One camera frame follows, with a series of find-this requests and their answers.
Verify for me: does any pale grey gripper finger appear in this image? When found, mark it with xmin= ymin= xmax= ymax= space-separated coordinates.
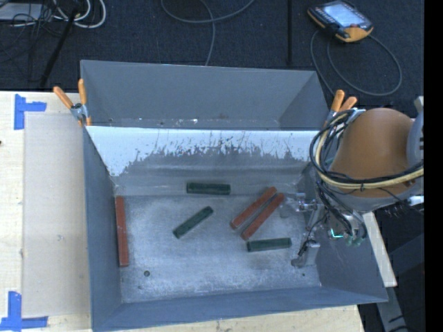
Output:
xmin=280 ymin=192 xmax=318 ymax=219
xmin=291 ymin=241 xmax=321 ymax=269

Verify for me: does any pale wood flat board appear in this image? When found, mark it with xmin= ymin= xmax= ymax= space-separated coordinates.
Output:
xmin=21 ymin=111 xmax=92 ymax=320

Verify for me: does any grey metal bin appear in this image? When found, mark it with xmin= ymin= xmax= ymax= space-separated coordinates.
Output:
xmin=79 ymin=59 xmax=389 ymax=332

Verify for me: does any red-brown flat block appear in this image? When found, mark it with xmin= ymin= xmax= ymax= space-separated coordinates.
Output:
xmin=239 ymin=192 xmax=286 ymax=241
xmin=114 ymin=195 xmax=131 ymax=268
xmin=230 ymin=186 xmax=278 ymax=231

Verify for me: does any dark green flat block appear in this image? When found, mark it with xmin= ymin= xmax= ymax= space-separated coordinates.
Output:
xmin=172 ymin=205 xmax=215 ymax=240
xmin=246 ymin=237 xmax=293 ymax=253
xmin=186 ymin=182 xmax=232 ymax=196

